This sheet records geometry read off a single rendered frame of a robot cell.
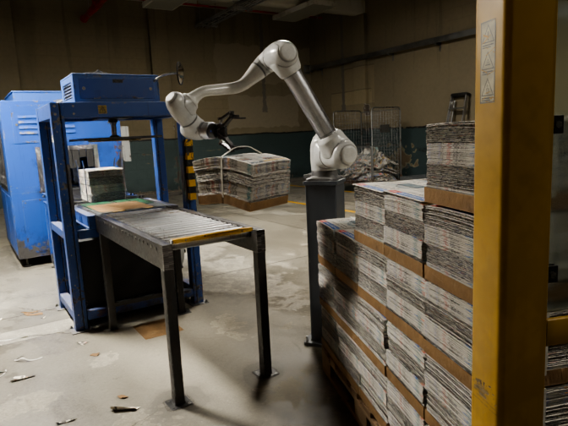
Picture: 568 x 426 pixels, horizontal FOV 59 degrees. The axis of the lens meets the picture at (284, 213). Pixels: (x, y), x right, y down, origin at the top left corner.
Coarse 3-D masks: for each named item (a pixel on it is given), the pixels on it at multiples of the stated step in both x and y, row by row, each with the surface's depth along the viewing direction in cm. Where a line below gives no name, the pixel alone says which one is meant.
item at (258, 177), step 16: (240, 160) 231; (256, 160) 234; (272, 160) 238; (288, 160) 245; (240, 176) 230; (256, 176) 228; (272, 176) 237; (288, 176) 247; (240, 192) 233; (256, 192) 230; (272, 192) 240; (288, 192) 250
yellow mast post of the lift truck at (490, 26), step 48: (480, 0) 82; (528, 0) 76; (480, 48) 83; (528, 48) 78; (480, 96) 84; (528, 96) 79; (480, 144) 85; (528, 144) 80; (480, 192) 86; (528, 192) 81; (480, 240) 87; (528, 240) 82; (480, 288) 89; (528, 288) 84; (480, 336) 90; (528, 336) 85; (480, 384) 91; (528, 384) 87
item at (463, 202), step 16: (432, 192) 141; (448, 192) 132; (464, 208) 125; (432, 272) 144; (448, 288) 136; (464, 288) 128; (432, 352) 147; (448, 368) 139; (464, 384) 132; (544, 384) 129; (432, 416) 151
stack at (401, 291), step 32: (320, 224) 254; (352, 224) 245; (352, 256) 213; (384, 256) 181; (320, 288) 265; (384, 288) 182; (416, 288) 157; (352, 320) 219; (384, 320) 182; (416, 320) 158; (352, 352) 223; (384, 352) 186; (416, 352) 159; (384, 384) 188; (416, 384) 160; (384, 416) 192; (416, 416) 163
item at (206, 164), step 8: (200, 160) 245; (208, 160) 241; (200, 168) 246; (208, 168) 242; (216, 168) 239; (200, 176) 247; (208, 176) 244; (216, 176) 240; (200, 184) 249; (208, 184) 245; (216, 184) 241; (200, 192) 249; (208, 192) 246; (216, 192) 242
